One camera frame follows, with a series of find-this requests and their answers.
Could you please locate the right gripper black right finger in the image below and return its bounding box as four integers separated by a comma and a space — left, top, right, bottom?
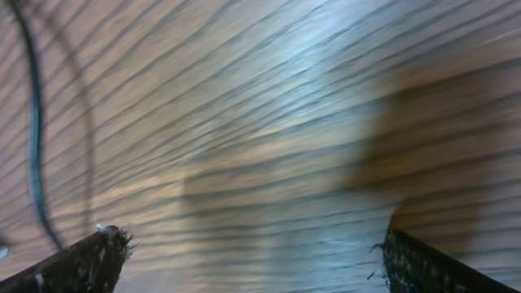
370, 229, 517, 293

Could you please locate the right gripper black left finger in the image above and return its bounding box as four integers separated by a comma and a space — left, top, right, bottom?
1, 225, 133, 293

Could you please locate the braided black usb cable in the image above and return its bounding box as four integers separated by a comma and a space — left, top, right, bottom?
6, 0, 64, 250

